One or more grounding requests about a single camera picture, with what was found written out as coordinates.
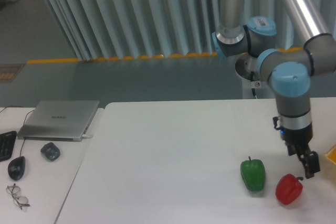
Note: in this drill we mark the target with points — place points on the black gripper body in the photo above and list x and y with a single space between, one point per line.
300 137

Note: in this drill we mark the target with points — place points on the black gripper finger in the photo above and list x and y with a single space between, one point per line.
293 149
310 162

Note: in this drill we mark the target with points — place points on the red bell pepper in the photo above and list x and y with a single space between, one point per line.
288 189

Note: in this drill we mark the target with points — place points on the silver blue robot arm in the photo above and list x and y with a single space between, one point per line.
287 74

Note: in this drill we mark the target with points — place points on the green bell pepper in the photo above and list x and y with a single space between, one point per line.
253 174

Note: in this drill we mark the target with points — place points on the yellow tray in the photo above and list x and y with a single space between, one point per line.
330 155

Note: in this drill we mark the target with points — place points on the white USB plug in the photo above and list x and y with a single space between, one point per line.
86 136

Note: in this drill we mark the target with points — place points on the silver Huawei laptop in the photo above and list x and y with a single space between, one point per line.
60 120

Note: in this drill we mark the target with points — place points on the corrugated white partition screen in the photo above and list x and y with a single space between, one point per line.
137 28

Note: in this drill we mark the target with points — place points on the black earbud case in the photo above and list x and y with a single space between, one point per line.
50 151

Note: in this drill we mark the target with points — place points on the thin-framed eyeglasses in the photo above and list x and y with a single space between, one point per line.
20 201

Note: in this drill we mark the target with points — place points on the black computer mouse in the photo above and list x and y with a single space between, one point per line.
16 168

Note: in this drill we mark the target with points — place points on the black keyboard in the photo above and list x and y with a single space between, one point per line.
7 142

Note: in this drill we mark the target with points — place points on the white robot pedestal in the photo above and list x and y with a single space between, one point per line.
252 86

